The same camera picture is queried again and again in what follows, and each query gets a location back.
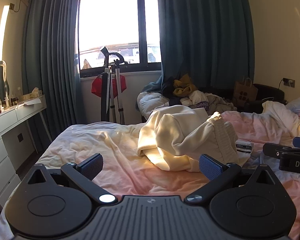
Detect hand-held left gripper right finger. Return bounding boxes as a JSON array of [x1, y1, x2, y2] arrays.
[[185, 154, 278, 205]]

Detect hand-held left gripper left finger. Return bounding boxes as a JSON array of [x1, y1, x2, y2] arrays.
[[27, 153, 118, 204]]

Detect white pants with striped tape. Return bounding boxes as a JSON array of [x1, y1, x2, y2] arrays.
[[235, 140, 255, 162]]

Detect cream sweatshirt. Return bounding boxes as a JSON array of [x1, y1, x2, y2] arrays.
[[137, 105, 239, 172]]

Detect pink bed sheet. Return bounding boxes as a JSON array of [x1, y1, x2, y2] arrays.
[[0, 124, 300, 240]]

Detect pink white duvet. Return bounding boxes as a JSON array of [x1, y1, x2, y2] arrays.
[[207, 101, 300, 150]]

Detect dark armchair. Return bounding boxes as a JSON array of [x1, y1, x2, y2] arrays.
[[197, 83, 285, 114]]

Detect brown paper bag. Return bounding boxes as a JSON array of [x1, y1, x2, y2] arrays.
[[233, 78, 258, 105]]

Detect white garment with purple print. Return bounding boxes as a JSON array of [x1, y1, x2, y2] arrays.
[[180, 90, 238, 117]]

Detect folding stand with red cloth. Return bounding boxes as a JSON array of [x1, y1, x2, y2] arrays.
[[99, 45, 129, 124]]

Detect red cloth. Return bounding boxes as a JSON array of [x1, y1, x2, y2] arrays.
[[91, 74, 127, 98]]

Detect mustard yellow garment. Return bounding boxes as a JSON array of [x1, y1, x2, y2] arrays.
[[173, 74, 198, 97]]

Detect white sheet of paper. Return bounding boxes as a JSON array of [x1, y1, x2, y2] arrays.
[[20, 99, 42, 107]]

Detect dark navy garment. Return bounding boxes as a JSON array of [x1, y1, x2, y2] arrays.
[[161, 76, 180, 98]]

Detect tissue box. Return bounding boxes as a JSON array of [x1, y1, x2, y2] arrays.
[[19, 87, 43, 103]]

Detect white dresser desk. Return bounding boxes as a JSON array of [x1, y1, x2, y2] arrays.
[[0, 94, 53, 208]]

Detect teal curtain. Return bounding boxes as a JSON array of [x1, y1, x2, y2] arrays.
[[21, 0, 87, 128], [156, 0, 255, 98]]

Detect window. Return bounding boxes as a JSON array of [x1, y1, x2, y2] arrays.
[[78, 0, 163, 78]]

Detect white charging cable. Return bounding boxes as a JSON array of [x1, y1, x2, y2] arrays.
[[262, 79, 288, 104]]

